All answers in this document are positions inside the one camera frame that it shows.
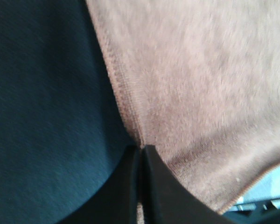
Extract black table cover cloth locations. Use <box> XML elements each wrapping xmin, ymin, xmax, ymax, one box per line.
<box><xmin>0</xmin><ymin>0</ymin><xmax>133</xmax><ymax>224</ymax></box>

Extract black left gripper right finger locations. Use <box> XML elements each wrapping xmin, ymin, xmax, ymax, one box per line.
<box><xmin>141</xmin><ymin>145</ymin><xmax>231</xmax><ymax>224</ymax></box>

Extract brown towel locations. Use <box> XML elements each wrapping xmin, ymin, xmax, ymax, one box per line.
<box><xmin>86</xmin><ymin>0</ymin><xmax>280</xmax><ymax>214</ymax></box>

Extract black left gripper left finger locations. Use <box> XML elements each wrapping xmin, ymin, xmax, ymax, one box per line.
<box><xmin>59</xmin><ymin>146</ymin><xmax>139</xmax><ymax>224</ymax></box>

